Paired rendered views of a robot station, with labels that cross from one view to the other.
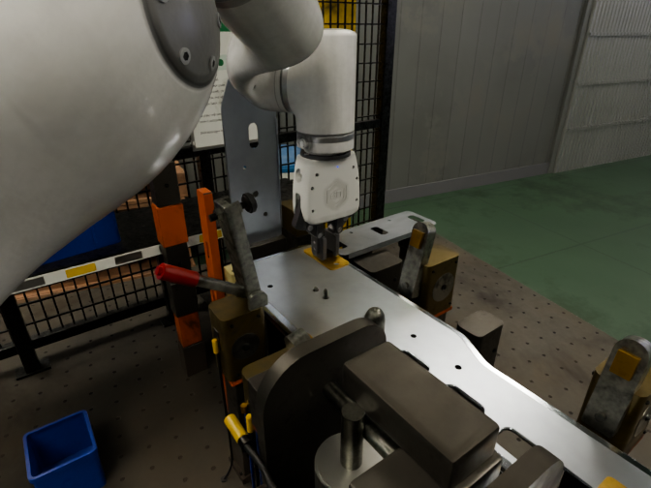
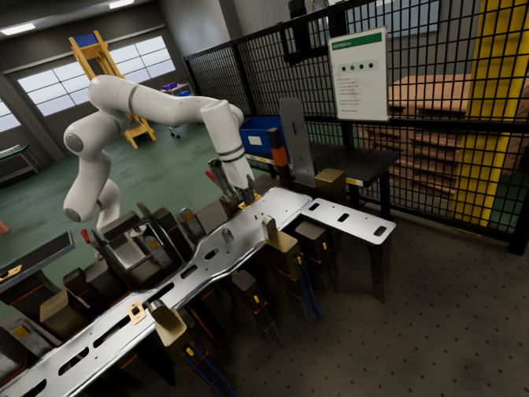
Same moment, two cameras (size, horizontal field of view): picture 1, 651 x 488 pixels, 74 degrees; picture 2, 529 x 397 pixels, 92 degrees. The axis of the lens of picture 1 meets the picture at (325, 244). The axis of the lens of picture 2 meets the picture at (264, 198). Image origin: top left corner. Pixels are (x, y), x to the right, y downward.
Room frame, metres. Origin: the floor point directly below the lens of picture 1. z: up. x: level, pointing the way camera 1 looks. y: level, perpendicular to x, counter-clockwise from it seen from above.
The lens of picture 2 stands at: (0.75, -0.75, 1.55)
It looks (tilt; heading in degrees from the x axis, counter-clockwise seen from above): 32 degrees down; 95
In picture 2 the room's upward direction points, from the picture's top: 19 degrees counter-clockwise
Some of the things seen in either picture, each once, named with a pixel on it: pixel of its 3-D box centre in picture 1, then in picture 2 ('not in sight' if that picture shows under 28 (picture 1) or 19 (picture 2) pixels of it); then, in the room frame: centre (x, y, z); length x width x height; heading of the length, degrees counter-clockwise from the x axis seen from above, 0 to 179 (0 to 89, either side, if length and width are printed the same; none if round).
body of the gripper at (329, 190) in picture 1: (325, 180); (237, 168); (0.64, 0.00, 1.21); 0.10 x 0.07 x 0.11; 126
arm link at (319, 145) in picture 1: (324, 140); (230, 150); (0.64, 0.00, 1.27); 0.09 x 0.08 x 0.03; 126
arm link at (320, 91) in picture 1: (322, 80); (221, 125); (0.64, 0.00, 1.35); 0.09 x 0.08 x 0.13; 70
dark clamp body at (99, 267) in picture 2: not in sight; (127, 302); (0.11, -0.12, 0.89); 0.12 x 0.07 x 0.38; 126
